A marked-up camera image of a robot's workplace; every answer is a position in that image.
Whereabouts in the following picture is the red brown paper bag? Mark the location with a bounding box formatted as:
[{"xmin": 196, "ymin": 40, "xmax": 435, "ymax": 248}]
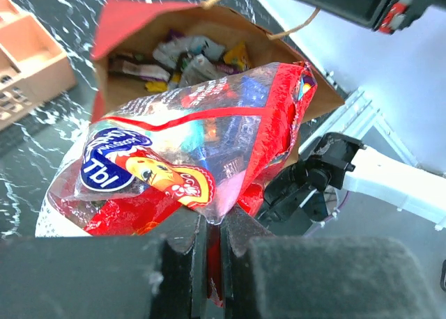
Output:
[{"xmin": 92, "ymin": 0, "xmax": 344, "ymax": 128}]

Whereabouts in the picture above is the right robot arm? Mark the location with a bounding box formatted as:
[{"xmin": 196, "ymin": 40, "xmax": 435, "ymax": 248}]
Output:
[{"xmin": 257, "ymin": 89, "xmax": 445, "ymax": 231}]

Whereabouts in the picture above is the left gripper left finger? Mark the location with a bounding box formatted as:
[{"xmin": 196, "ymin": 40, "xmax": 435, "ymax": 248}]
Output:
[{"xmin": 1, "ymin": 208, "xmax": 206, "ymax": 318}]

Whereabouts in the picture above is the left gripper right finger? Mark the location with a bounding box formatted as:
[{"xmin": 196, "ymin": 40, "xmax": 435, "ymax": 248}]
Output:
[{"xmin": 221, "ymin": 208, "xmax": 439, "ymax": 318}]

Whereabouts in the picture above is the silver foil snack packet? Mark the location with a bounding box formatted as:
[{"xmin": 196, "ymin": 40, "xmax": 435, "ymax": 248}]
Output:
[{"xmin": 152, "ymin": 36, "xmax": 226, "ymax": 87}]

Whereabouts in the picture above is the peach plastic file organizer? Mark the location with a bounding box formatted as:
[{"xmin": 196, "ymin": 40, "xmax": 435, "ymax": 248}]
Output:
[{"xmin": 1, "ymin": 0, "xmax": 76, "ymax": 130}]

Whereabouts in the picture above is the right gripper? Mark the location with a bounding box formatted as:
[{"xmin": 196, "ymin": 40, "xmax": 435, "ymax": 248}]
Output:
[{"xmin": 295, "ymin": 0, "xmax": 445, "ymax": 34}]

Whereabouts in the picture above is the red candy bag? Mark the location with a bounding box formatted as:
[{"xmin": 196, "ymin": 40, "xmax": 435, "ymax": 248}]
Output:
[{"xmin": 34, "ymin": 61, "xmax": 318, "ymax": 309}]

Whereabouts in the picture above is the yellow snack packet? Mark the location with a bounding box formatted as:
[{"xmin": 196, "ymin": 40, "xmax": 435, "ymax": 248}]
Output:
[{"xmin": 223, "ymin": 41, "xmax": 252, "ymax": 72}]

